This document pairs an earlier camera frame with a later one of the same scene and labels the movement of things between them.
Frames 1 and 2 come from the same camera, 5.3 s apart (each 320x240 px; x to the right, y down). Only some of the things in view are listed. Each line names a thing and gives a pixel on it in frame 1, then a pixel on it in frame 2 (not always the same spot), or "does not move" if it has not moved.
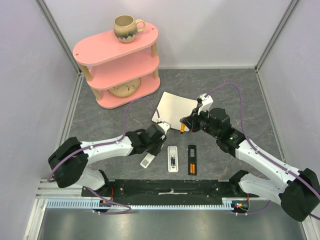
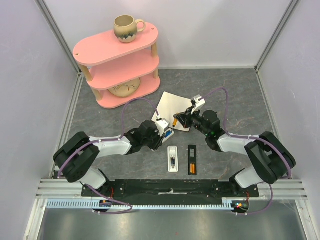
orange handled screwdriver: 182,128 to 175,120
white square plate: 172,108 does not move
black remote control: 192,158 does not move
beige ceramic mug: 125,28 does not move
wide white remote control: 173,161 does not move
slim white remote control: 147,160 to 168,134
